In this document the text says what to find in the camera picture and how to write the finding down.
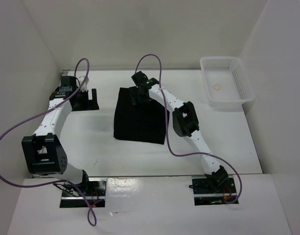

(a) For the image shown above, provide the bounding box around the black skirt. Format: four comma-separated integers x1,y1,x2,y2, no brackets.
114,88,166,144

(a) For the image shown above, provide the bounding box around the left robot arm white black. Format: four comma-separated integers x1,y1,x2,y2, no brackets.
22,76,99,196

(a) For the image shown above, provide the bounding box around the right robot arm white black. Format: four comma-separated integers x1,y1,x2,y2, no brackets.
129,71,229,193

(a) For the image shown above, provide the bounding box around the white plastic perforated basket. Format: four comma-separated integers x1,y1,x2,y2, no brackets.
200,56,255,108

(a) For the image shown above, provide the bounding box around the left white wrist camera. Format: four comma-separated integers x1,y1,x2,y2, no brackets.
76,76,89,92

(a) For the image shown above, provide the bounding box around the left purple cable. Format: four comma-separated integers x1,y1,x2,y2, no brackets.
0,58,106,226

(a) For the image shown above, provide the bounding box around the purple cable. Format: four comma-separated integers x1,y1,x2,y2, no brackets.
135,54,243,204
0,58,106,226

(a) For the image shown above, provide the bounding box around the orange ring basket mark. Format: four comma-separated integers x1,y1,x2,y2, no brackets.
213,84,221,91

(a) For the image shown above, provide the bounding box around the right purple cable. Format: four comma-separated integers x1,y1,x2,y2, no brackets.
135,54,243,204

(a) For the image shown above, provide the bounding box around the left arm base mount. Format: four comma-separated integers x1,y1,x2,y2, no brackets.
53,178,107,208

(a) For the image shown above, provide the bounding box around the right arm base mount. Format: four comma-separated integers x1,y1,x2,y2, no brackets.
188,176,238,206

